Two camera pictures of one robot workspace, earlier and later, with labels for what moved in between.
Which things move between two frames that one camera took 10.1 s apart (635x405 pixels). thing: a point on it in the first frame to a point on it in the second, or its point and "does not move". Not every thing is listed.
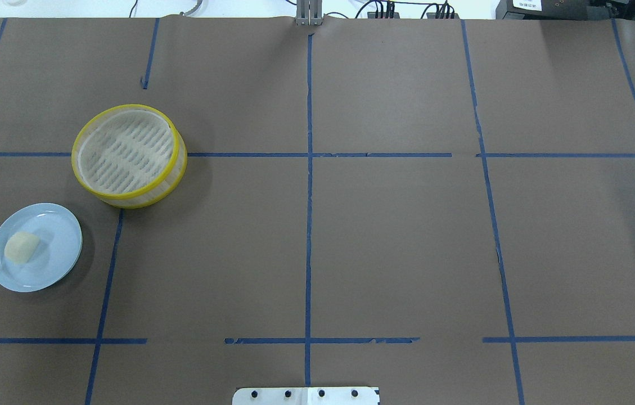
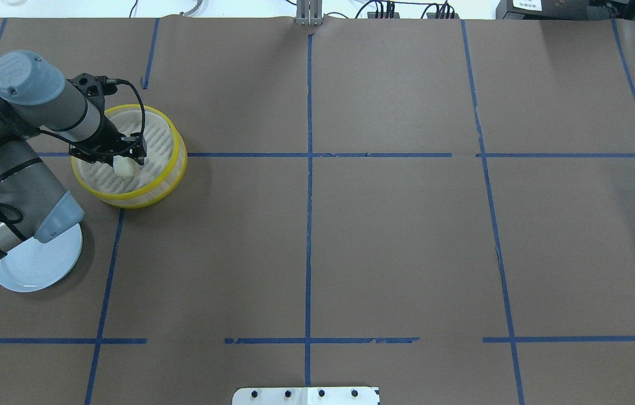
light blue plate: (60, 236) does not move
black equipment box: (574, 10) does not move
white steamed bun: (21, 246) to (125, 167)
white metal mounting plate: (306, 396) does not move
